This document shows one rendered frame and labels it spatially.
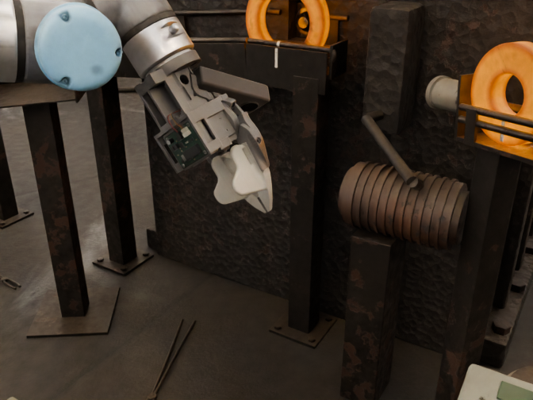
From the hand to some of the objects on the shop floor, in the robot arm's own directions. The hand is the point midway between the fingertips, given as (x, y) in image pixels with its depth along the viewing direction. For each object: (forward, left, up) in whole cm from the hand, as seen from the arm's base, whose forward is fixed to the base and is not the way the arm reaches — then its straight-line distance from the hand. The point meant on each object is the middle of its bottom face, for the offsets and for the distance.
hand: (266, 200), depth 74 cm
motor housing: (+40, -3, -62) cm, 74 cm away
